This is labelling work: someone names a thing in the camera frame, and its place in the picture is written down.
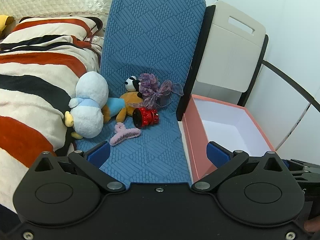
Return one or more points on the yellow plush toy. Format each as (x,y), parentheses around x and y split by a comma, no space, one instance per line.
(5,22)

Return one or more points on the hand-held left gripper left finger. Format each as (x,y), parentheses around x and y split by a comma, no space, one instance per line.
(98,155)

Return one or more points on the red lion figurine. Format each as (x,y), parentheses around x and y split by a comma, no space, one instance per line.
(146,116)

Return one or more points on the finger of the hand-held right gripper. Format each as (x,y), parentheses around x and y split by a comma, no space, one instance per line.
(307,166)

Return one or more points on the white duck plush toy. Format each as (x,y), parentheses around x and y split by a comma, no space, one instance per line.
(87,110)

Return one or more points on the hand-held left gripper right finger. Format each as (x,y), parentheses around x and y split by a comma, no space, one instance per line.
(218,155)

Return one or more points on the person's right hand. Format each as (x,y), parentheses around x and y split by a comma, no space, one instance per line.
(311,226)

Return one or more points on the striped fleece blanket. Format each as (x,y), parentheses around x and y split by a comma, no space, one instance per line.
(37,80)

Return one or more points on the pink cardboard box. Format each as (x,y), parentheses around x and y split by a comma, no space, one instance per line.
(197,140)

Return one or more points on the panda head orange plush toy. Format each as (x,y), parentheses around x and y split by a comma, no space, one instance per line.
(130,100)

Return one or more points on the white folding chair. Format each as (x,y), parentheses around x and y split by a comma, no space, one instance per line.
(232,55)

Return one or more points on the purple organza scrunchie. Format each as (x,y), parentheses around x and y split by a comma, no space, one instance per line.
(148,82)

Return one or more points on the blue textured cloth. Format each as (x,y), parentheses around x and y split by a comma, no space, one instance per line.
(150,42)

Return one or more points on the pink fuzzy hair claw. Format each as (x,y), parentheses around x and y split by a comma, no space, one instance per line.
(120,133)

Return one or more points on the black curved bar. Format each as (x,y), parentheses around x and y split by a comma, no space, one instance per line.
(287,73)

